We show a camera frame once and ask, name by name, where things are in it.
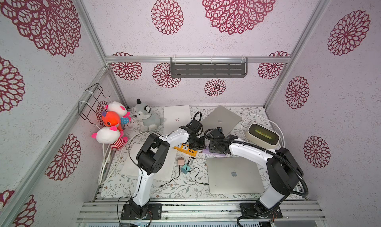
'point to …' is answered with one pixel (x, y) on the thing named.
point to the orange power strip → (185, 148)
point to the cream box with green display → (262, 136)
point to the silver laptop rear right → (221, 117)
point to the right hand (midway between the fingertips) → (212, 146)
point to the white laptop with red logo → (175, 117)
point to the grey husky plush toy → (150, 121)
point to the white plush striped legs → (112, 136)
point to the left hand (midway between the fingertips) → (205, 148)
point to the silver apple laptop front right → (233, 175)
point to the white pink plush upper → (116, 106)
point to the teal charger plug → (184, 169)
